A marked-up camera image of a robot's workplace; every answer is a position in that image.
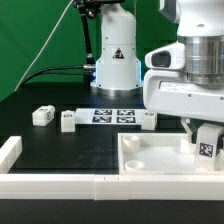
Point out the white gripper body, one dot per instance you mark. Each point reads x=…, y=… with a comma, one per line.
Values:
x=166, y=89

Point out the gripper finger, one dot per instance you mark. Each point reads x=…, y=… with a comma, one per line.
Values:
x=220, y=143
x=189, y=127

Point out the white square tabletop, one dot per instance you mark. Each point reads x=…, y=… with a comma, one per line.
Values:
x=160, y=153

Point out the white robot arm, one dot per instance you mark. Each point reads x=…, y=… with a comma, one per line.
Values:
x=201, y=30

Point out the white marker tag sheet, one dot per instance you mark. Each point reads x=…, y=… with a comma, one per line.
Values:
x=89, y=116

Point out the white U-shaped fence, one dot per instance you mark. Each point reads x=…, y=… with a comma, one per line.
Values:
x=102, y=187

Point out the black camera stand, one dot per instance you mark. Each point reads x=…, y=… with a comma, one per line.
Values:
x=89, y=9

